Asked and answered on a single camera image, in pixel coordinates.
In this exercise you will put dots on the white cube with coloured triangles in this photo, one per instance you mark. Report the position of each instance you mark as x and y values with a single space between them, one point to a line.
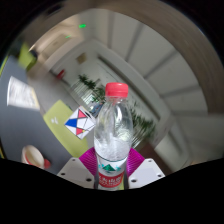
80 122

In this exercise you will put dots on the clear red-capped water bottle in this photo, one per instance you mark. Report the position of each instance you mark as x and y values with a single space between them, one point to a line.
112 140

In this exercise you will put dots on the framed picture on wall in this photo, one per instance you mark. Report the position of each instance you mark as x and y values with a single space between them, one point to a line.
81 58

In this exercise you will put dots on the lime green low table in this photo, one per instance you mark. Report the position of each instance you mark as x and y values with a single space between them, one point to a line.
61 126

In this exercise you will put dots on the row of potted plants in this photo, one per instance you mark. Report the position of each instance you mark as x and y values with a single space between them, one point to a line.
143 125

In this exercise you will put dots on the red fire extinguisher box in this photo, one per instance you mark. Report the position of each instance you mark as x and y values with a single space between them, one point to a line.
60 74

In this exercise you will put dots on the lime green chair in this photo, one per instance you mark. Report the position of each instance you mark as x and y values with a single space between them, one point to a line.
26 56

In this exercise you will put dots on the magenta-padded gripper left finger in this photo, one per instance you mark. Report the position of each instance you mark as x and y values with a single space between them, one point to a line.
75 171

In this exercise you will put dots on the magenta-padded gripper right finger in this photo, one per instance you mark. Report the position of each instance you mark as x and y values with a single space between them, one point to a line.
146 171

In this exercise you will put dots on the red and white mug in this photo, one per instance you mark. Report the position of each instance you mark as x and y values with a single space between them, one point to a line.
32 156

